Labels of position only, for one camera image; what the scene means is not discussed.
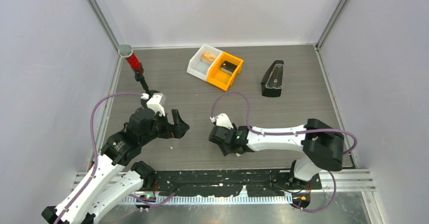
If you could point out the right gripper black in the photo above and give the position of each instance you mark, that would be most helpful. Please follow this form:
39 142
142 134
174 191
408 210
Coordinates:
225 149

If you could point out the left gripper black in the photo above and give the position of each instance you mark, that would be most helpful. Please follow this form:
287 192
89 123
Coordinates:
170 132

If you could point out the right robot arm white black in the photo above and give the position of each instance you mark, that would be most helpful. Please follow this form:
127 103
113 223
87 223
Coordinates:
321 145

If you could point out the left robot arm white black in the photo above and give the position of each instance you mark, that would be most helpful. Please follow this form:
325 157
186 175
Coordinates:
91 199

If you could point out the gold card stack in bin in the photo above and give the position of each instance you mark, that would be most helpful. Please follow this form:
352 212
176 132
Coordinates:
208 57

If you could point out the black card stack in bin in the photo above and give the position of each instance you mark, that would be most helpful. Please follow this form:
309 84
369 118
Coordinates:
228 67

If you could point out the white plastic bin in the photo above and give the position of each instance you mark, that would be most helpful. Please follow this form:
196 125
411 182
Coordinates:
199 68

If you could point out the yellow plastic bin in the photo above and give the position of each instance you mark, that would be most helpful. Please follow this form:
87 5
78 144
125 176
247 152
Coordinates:
220 79

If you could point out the black metronome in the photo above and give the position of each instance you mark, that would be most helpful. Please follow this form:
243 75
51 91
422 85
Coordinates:
271 84

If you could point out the red microphone on stand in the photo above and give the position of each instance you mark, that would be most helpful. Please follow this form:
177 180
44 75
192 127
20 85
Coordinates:
126 51

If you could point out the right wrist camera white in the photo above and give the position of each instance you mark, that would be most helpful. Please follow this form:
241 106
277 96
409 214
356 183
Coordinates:
222 120

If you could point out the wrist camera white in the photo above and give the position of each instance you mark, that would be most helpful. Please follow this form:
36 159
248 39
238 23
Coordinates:
155 102
222 120

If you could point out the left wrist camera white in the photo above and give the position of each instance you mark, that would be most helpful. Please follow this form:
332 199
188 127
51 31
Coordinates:
155 102

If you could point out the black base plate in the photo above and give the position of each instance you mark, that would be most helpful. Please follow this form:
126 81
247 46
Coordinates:
227 183

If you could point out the perforated metal rail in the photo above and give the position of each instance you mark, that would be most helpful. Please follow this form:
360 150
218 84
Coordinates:
237 200

